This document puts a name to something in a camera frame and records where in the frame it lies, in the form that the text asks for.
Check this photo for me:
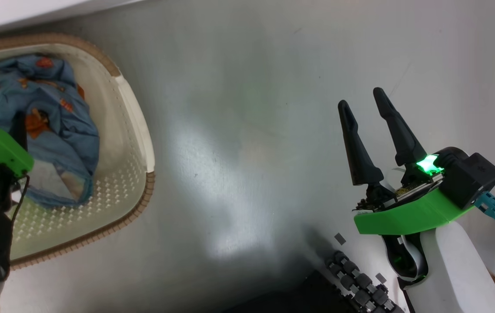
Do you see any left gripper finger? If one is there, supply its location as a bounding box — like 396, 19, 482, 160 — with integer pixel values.
15, 112, 28, 150

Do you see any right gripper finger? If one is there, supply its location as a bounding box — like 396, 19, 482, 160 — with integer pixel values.
338, 100, 384, 186
373, 87, 427, 166

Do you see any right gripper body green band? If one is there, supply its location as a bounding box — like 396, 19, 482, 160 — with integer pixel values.
352, 154, 476, 235

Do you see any blue cartoon print garment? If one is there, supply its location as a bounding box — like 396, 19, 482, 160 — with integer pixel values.
0, 54, 100, 207

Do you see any white front-load washing machine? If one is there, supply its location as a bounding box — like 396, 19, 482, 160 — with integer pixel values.
0, 0, 144, 35

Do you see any cream perforated laundry basket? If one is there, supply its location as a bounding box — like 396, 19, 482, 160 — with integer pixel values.
0, 34, 156, 270

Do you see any thin black cable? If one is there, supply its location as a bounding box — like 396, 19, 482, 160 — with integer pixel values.
9, 174, 30, 227

